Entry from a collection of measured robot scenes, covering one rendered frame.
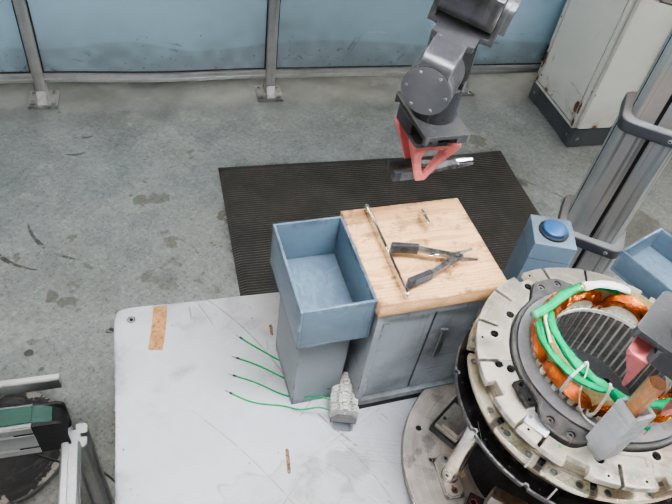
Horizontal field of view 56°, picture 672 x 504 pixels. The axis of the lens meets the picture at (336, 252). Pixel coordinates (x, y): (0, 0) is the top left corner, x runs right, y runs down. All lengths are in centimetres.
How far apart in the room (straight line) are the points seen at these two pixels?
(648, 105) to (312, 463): 79
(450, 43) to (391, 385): 58
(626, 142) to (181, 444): 88
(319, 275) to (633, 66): 236
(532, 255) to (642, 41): 208
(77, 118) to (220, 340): 199
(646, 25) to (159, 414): 253
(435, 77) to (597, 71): 242
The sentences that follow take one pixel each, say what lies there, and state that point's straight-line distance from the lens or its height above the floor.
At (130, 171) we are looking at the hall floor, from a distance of 269.
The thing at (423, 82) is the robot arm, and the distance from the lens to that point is 70.
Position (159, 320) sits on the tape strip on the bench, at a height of 78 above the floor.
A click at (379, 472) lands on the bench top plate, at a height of 78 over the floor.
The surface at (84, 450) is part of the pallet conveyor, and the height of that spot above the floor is 65.
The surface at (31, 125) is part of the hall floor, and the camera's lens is 300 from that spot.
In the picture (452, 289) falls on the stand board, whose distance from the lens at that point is 90.
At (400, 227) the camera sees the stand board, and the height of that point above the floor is 106.
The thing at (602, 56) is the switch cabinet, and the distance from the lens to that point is 308.
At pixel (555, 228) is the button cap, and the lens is 109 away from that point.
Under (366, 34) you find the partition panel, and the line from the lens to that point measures 309.
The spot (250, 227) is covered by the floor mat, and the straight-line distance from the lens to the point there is 241.
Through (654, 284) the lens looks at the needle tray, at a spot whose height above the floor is 105.
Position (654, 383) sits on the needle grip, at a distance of 70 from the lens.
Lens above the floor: 172
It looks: 46 degrees down
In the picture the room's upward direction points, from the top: 10 degrees clockwise
